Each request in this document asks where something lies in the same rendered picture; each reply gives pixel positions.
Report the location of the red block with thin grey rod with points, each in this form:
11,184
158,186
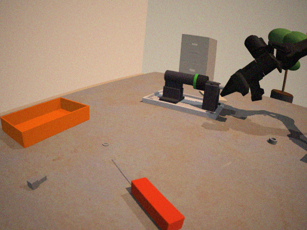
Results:
155,204

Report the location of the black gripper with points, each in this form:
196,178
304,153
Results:
242,79

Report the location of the orange open-top tray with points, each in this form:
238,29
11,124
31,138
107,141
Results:
39,122

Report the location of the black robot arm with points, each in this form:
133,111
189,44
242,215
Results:
287,55

